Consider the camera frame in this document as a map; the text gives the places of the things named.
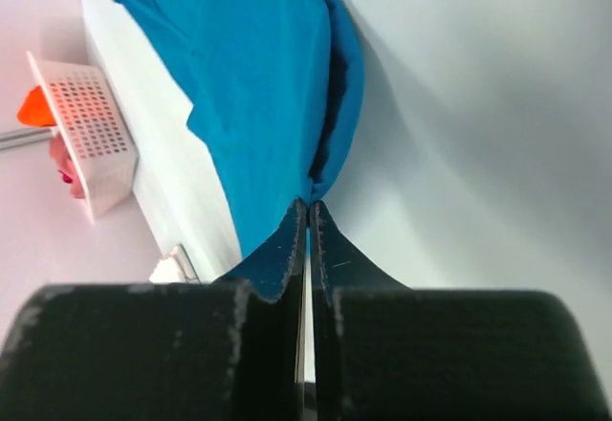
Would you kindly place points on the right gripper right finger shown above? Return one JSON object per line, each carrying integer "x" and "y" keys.
{"x": 384, "y": 351}

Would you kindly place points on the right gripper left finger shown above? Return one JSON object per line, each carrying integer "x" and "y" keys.
{"x": 224, "y": 350}

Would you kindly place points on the blue t-shirt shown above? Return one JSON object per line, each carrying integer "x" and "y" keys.
{"x": 276, "y": 88}

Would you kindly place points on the white plastic basket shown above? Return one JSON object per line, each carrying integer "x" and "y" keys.
{"x": 91, "y": 125}

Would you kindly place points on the orange crumpled t-shirt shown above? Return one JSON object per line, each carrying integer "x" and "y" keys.
{"x": 35, "y": 110}

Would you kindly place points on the left corner aluminium post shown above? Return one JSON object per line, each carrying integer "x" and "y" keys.
{"x": 24, "y": 136}

